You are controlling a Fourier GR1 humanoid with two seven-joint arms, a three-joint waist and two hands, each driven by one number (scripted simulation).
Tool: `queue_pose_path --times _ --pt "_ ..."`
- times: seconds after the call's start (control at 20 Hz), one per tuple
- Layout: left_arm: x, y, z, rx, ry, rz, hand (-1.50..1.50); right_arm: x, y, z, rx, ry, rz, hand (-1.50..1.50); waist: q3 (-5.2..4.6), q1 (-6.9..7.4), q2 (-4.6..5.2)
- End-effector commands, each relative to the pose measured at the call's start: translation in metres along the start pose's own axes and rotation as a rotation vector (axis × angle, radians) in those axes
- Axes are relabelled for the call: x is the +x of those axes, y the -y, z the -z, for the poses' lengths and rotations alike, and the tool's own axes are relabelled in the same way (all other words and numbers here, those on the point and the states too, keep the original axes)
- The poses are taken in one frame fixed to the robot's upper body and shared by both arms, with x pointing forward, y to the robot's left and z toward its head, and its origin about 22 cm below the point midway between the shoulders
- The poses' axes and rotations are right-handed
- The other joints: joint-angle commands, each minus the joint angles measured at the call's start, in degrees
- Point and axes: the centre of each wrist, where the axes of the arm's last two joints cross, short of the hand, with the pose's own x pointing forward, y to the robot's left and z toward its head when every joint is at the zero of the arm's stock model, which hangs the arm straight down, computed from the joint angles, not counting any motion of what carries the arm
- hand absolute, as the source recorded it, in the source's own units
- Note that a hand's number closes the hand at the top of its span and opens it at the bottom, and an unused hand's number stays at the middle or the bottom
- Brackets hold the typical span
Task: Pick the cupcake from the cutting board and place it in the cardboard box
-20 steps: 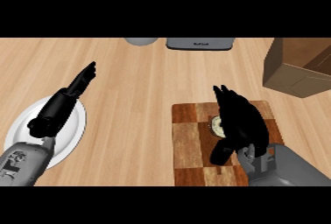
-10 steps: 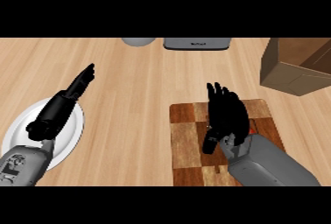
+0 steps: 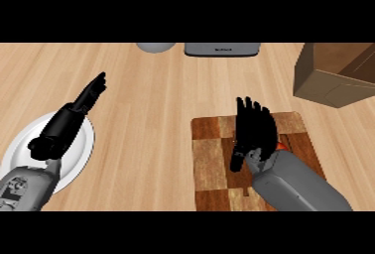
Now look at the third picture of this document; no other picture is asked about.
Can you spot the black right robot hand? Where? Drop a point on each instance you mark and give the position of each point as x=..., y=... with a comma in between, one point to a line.
x=254, y=129

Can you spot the brown checkered wooden cutting board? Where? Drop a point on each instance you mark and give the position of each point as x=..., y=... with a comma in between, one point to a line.
x=214, y=158

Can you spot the grey rounded object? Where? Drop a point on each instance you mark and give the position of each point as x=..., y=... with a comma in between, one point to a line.
x=155, y=47

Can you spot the white round plate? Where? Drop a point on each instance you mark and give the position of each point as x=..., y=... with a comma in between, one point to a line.
x=72, y=153

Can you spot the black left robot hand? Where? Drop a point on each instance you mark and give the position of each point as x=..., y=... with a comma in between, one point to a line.
x=65, y=127

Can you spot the brown cardboard box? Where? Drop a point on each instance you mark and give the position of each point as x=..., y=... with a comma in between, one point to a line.
x=337, y=76

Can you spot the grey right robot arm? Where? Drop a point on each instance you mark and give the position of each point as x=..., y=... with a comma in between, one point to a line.
x=292, y=183

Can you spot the orange cupcake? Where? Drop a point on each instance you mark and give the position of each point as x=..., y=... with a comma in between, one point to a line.
x=281, y=146

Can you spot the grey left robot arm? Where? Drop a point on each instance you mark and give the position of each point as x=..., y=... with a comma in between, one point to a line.
x=27, y=190

